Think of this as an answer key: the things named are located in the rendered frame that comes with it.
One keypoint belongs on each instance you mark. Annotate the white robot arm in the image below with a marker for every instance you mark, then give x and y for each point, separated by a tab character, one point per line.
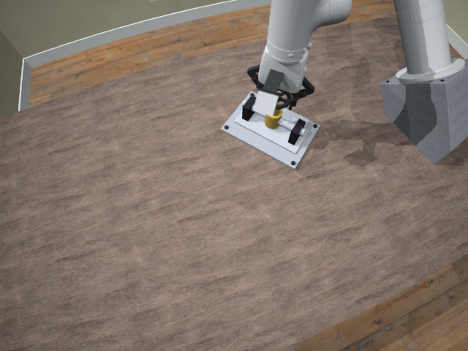
422	27

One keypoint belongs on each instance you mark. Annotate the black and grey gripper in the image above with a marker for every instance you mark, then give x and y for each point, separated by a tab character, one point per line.
293	78

